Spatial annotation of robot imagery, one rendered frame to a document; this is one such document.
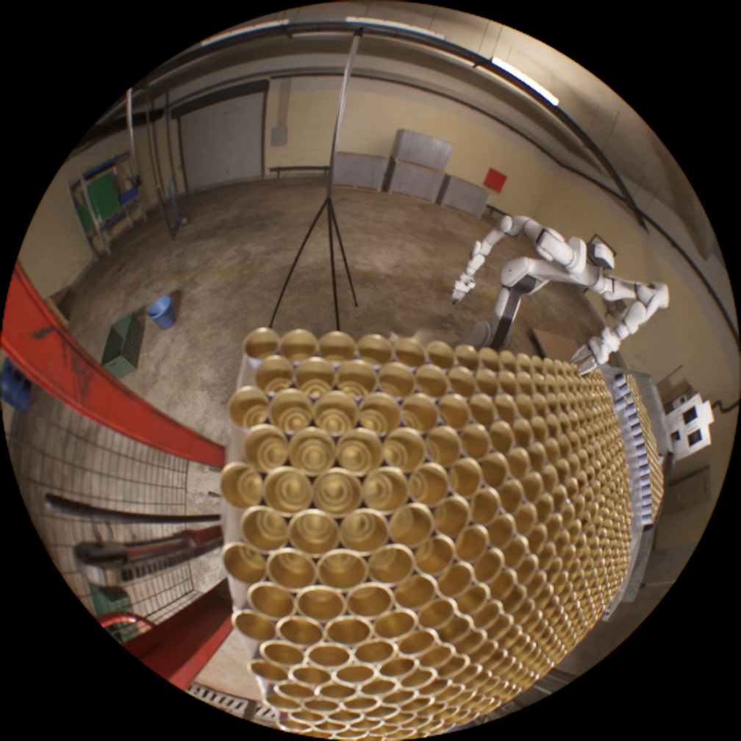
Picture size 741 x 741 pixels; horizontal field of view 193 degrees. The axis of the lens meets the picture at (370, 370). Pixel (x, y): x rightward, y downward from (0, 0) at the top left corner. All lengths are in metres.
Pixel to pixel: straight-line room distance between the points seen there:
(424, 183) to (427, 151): 1.03
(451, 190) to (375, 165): 2.30
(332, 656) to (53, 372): 0.54
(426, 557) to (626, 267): 8.41
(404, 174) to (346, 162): 1.59
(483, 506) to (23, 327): 0.68
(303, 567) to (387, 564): 0.14
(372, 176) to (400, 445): 6.57
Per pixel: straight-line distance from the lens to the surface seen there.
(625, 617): 3.63
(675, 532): 8.72
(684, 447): 6.40
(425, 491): 0.43
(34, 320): 0.31
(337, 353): 0.46
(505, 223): 1.15
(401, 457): 0.42
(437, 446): 0.45
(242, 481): 0.42
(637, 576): 1.96
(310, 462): 0.39
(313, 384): 0.44
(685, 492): 7.83
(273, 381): 0.45
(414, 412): 0.44
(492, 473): 0.49
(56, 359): 0.32
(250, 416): 0.43
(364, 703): 0.62
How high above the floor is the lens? 1.52
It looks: 58 degrees down
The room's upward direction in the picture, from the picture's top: 19 degrees clockwise
